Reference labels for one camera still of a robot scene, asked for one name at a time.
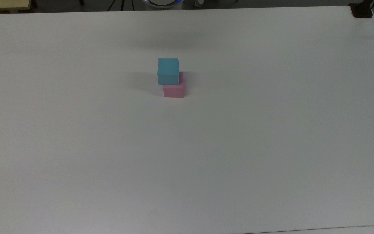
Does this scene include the blue foam cube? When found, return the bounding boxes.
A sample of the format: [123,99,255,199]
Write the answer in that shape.
[158,58,179,85]

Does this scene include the pink foam cube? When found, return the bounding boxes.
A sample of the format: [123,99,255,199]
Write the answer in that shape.
[163,72,185,98]

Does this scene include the black tripod legs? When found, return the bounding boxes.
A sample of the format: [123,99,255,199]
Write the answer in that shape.
[107,0,137,12]

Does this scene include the white table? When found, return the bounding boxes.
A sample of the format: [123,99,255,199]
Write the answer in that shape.
[245,224,374,234]

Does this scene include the yellow wooden table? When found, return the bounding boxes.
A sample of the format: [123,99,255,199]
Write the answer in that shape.
[0,0,32,14]

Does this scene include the black camera pole with base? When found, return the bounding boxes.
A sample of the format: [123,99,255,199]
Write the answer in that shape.
[349,0,374,18]

